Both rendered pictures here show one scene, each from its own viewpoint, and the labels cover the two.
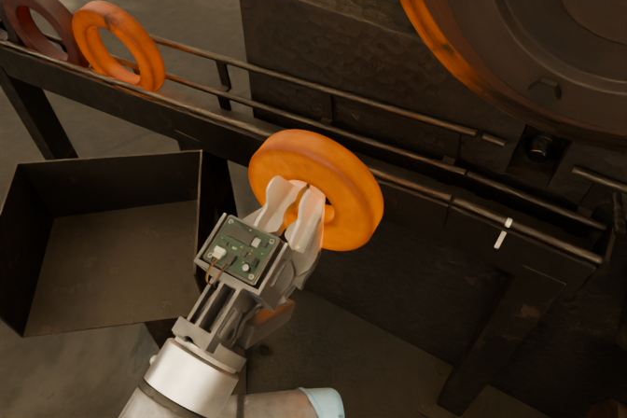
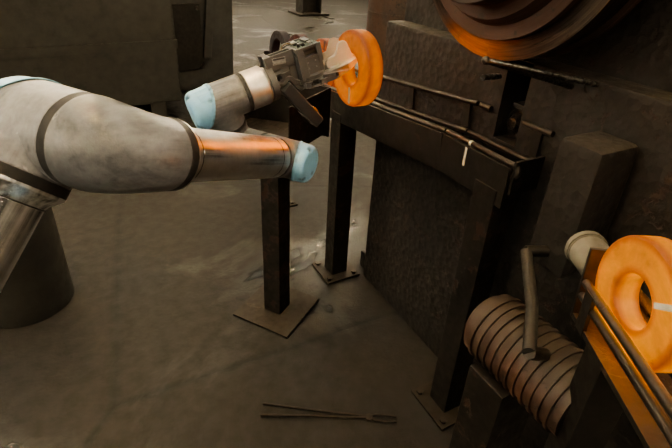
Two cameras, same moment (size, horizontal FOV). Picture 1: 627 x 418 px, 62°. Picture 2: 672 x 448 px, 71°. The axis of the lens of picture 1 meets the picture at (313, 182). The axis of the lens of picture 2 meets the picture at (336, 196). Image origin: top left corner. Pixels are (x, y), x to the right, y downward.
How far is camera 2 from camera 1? 0.75 m
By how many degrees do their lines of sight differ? 32
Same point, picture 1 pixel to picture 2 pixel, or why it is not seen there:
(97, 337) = (237, 258)
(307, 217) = (341, 58)
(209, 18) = not seen: hidden behind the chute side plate
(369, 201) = (371, 56)
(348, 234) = (361, 85)
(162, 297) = not seen: hidden behind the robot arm
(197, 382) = (254, 73)
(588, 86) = not seen: outside the picture
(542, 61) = not seen: outside the picture
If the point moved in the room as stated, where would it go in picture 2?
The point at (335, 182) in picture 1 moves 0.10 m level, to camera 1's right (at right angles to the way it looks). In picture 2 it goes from (360, 45) to (406, 52)
